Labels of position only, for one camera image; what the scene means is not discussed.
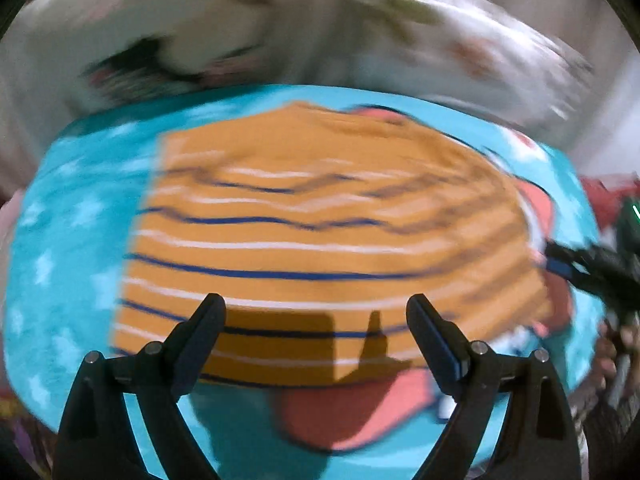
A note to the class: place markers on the yellow striped small garment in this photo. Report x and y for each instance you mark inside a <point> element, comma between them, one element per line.
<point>325,240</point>

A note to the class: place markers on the person's right forearm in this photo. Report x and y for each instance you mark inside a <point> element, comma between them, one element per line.
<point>610,430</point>

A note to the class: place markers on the red cloth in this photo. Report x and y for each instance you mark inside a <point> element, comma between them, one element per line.
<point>600,200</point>

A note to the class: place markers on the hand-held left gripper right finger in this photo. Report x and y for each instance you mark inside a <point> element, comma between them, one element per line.
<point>440,355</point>

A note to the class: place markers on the person's right hand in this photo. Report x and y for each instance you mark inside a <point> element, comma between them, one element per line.
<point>607,355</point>

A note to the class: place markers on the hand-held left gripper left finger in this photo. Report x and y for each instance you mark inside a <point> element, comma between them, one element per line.
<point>200,345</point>

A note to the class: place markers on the blue star printed blanket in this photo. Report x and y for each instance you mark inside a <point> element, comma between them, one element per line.
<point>75,260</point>

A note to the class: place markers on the white floral pillow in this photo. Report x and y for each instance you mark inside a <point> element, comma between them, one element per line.
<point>475,60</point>

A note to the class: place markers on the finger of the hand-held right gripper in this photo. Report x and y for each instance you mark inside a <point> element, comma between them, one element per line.
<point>570,252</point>
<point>567,270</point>

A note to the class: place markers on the dark cloth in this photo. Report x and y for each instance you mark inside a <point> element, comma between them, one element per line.
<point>140,60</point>

